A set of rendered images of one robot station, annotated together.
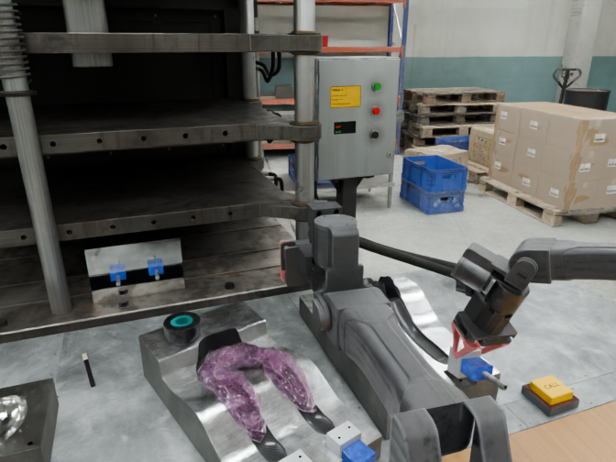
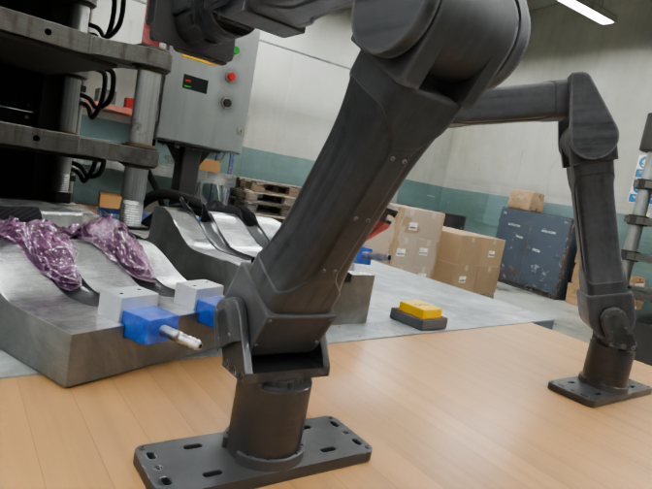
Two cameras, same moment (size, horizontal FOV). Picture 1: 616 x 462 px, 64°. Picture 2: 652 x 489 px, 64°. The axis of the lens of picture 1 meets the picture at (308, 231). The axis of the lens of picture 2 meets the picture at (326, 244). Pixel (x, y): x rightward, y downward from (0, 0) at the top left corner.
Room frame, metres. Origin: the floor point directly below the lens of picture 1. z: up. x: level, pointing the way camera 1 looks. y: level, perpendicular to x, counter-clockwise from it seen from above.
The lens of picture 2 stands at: (0.01, 0.05, 1.04)
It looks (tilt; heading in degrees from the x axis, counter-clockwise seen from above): 7 degrees down; 338
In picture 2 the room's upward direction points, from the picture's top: 10 degrees clockwise
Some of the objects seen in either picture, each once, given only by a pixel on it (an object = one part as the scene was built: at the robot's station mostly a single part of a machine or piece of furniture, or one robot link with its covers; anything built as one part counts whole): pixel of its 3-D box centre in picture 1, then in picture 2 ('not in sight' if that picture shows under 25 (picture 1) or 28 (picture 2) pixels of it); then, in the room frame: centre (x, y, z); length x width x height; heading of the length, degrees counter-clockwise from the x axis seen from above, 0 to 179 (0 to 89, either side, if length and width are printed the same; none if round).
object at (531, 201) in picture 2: not in sight; (526, 201); (6.19, -5.53, 1.26); 0.42 x 0.33 x 0.29; 9
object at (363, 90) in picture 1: (344, 257); (174, 247); (1.75, -0.14, 0.74); 0.31 x 0.22 x 1.47; 110
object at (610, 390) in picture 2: not in sight; (606, 366); (0.56, -0.67, 0.84); 0.20 x 0.07 x 0.08; 105
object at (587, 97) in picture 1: (581, 121); not in sight; (7.24, -3.99, 0.44); 0.59 x 0.59 x 0.88
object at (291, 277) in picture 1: (321, 269); (204, 20); (0.67, -0.02, 1.20); 0.10 x 0.07 x 0.07; 105
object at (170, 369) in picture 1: (247, 391); (51, 265); (0.81, 0.12, 0.86); 0.50 x 0.26 x 0.11; 38
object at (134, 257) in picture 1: (134, 240); not in sight; (1.58, 0.60, 0.87); 0.50 x 0.27 x 0.17; 20
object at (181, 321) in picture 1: (182, 327); not in sight; (0.93, 0.28, 0.93); 0.08 x 0.08 x 0.04
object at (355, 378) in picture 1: (384, 330); (238, 253); (1.02, -0.18, 0.87); 0.50 x 0.26 x 0.14; 20
